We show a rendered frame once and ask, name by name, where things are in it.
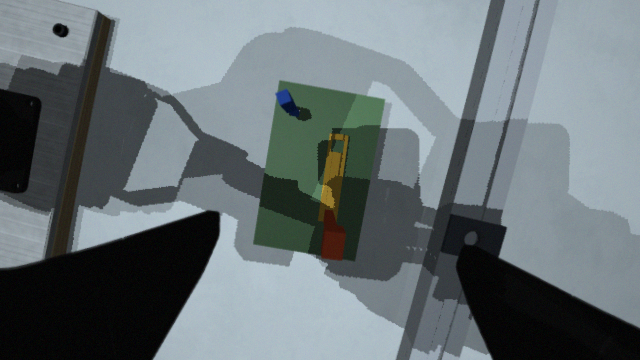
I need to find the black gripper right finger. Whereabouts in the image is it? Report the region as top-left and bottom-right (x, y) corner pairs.
(456, 244), (640, 360)

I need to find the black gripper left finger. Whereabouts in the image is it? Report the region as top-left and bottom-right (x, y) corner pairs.
(0, 210), (221, 360)

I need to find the blue pin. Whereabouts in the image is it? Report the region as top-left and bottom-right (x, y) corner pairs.
(275, 88), (300, 117)

